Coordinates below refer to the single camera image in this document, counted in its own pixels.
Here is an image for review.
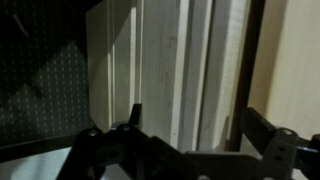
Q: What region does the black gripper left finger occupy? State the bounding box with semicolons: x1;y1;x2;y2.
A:
128;104;142;128

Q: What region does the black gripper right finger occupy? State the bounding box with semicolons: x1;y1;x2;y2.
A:
240;107;276;154

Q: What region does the wooden drawer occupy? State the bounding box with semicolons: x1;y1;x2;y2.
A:
177;0;253;152

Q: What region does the light wooden drawer cabinet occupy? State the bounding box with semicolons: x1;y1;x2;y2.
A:
85;0;252;153

